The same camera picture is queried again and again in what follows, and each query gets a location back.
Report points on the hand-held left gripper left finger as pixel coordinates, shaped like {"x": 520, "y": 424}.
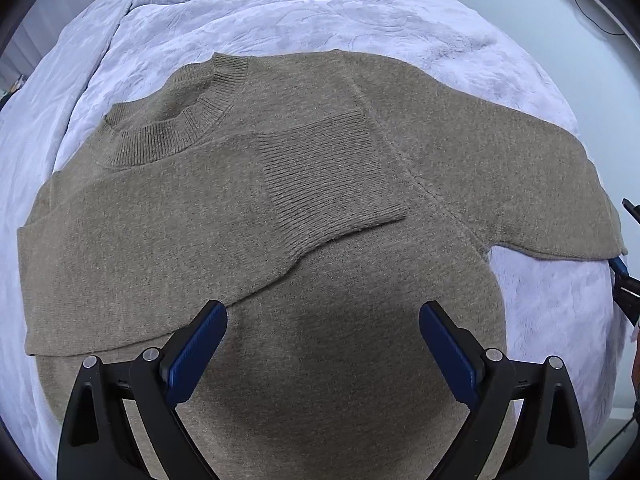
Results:
{"x": 192, "y": 360}

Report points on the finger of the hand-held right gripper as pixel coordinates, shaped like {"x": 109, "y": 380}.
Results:
{"x": 633, "y": 210}
{"x": 622, "y": 266}

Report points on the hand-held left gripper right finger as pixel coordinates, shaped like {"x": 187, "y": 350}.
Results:
{"x": 450, "y": 355}

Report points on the olive brown knit sweater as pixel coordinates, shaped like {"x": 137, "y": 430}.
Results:
{"x": 320, "y": 170}

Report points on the lavender plush blanket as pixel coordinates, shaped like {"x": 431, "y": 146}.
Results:
{"x": 310, "y": 20}

